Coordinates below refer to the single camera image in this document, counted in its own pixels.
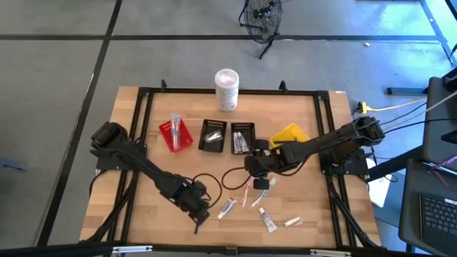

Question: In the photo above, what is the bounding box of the black floor fan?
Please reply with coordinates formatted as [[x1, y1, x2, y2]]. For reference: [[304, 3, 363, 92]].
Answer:
[[238, 0, 283, 61]]

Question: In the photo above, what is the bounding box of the grey floor object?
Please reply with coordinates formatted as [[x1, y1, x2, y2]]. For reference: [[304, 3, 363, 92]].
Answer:
[[0, 156, 29, 173]]

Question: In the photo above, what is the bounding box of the black plastic basket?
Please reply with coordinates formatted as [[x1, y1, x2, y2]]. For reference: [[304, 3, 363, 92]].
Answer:
[[198, 119, 228, 153], [230, 122, 256, 156]]

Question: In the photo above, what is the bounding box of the purple cable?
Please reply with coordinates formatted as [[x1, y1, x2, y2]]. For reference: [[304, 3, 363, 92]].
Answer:
[[427, 155, 457, 196]]

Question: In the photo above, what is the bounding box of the yellow extension cord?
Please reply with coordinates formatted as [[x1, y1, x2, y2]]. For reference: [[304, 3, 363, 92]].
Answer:
[[358, 96, 428, 114]]

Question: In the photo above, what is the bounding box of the blue toothbrush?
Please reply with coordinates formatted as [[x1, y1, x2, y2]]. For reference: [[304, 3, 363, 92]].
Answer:
[[174, 114, 181, 149], [170, 113, 177, 151]]

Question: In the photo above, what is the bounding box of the small clear packet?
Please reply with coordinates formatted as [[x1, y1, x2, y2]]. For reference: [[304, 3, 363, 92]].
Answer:
[[283, 216, 303, 228]]

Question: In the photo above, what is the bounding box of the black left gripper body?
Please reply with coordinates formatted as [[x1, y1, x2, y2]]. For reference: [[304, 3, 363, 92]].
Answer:
[[174, 180, 211, 215]]

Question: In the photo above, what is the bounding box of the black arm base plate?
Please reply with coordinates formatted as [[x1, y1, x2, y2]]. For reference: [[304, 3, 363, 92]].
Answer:
[[319, 148, 368, 176], [95, 142, 146, 171]]

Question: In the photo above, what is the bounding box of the clear toothbrush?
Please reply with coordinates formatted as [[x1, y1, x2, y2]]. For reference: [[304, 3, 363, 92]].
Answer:
[[251, 177, 278, 209]]

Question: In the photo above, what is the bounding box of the black rig crossbar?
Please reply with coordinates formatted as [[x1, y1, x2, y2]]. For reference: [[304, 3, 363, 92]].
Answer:
[[0, 241, 457, 257]]

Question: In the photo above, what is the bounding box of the white toothpaste tube blue print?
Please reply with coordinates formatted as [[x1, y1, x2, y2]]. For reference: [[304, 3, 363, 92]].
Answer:
[[216, 196, 238, 220]]

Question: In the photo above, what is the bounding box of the white paper sheet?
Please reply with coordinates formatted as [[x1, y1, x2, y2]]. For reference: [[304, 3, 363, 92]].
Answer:
[[366, 158, 393, 208]]

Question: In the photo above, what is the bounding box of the black floor bar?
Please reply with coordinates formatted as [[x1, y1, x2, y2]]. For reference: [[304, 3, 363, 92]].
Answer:
[[387, 86, 428, 96]]

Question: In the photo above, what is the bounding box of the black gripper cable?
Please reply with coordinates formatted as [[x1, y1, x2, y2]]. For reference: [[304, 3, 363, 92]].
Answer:
[[221, 166, 253, 191], [191, 173, 224, 210]]

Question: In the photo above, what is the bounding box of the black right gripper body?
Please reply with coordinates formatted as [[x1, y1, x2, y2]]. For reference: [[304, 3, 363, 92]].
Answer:
[[246, 149, 285, 178]]

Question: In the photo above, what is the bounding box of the silver mounting bracket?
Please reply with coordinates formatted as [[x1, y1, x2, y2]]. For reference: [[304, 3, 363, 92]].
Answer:
[[309, 248, 353, 257], [112, 245, 154, 254]]

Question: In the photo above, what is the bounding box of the red plastic basket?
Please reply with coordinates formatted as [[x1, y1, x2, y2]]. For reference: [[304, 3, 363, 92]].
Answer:
[[159, 119, 194, 153]]

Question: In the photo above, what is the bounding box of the grey laptop with keyboard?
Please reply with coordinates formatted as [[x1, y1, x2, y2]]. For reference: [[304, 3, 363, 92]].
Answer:
[[398, 158, 457, 255]]

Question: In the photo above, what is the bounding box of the black aluminium table frame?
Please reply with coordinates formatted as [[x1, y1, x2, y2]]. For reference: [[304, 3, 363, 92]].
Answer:
[[80, 80, 383, 251]]

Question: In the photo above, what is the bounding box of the small white tube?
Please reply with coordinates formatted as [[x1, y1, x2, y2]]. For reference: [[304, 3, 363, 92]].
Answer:
[[238, 131, 250, 153]]

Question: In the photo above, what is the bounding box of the white tube purple print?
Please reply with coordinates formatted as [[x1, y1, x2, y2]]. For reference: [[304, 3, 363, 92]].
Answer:
[[258, 207, 278, 233]]

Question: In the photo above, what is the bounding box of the yellow plastic basket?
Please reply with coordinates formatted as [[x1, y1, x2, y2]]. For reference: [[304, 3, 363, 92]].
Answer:
[[269, 123, 310, 148]]

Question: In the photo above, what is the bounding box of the black desk leg bar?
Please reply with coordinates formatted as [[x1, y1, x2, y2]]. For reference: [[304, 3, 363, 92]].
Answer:
[[367, 146, 425, 181]]

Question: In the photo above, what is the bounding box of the black power cable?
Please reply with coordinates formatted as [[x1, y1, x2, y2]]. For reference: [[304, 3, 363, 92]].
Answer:
[[382, 117, 457, 136], [378, 102, 428, 126]]

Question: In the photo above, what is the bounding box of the white cable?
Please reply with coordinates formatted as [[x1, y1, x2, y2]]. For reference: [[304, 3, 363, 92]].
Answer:
[[426, 91, 457, 112]]

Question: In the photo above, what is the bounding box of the white wipes canister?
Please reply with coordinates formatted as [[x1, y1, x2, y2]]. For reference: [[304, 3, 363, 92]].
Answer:
[[214, 68, 240, 113]]

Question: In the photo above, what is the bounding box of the grey side table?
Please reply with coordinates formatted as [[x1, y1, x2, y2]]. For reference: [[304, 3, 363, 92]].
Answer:
[[423, 76, 457, 163]]

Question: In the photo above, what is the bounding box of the red toothbrush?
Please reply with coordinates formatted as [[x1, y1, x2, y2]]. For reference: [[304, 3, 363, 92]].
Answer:
[[241, 176, 255, 208]]

